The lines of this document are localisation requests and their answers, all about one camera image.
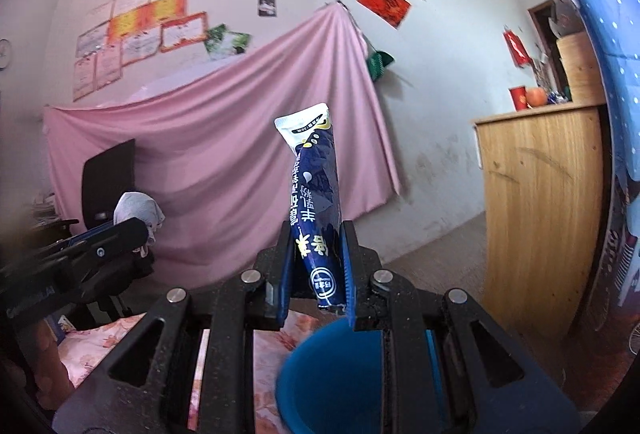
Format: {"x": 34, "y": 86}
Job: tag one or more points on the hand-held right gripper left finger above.
{"x": 285, "y": 274}

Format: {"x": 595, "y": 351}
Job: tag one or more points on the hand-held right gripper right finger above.
{"x": 348, "y": 274}

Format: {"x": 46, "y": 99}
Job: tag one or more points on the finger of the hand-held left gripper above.
{"x": 117, "y": 239}

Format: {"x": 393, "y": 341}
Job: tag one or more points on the dark blue sachet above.
{"x": 315, "y": 194}

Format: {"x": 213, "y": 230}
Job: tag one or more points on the blue plastic bucket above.
{"x": 330, "y": 379}

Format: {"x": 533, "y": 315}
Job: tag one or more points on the white crumpled cloth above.
{"x": 137, "y": 211}

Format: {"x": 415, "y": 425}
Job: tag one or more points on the black office chair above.
{"x": 107, "y": 179}

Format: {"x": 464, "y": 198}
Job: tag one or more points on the pink floral bed sheet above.
{"x": 90, "y": 349}

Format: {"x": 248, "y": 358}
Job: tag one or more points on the pink hanging cloth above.
{"x": 225, "y": 138}

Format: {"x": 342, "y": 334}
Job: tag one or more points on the wooden cabinet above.
{"x": 540, "y": 214}

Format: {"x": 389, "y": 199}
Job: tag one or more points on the green hanging bag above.
{"x": 379, "y": 63}

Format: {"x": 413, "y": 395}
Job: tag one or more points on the green photo poster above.
{"x": 227, "y": 41}

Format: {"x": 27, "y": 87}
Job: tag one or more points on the red cup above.
{"x": 518, "y": 97}

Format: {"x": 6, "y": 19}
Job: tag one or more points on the orange fruit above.
{"x": 536, "y": 96}

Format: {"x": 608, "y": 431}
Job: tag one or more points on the small black white picture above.
{"x": 267, "y": 6}

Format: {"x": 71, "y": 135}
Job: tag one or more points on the red hanging decoration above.
{"x": 517, "y": 47}

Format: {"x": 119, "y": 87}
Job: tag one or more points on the bamboo board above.
{"x": 582, "y": 68}

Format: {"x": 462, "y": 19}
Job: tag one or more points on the wall clock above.
{"x": 4, "y": 53}

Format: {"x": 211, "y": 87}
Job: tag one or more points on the group of wall certificates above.
{"x": 135, "y": 21}

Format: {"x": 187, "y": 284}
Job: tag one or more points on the red wall poster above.
{"x": 384, "y": 3}

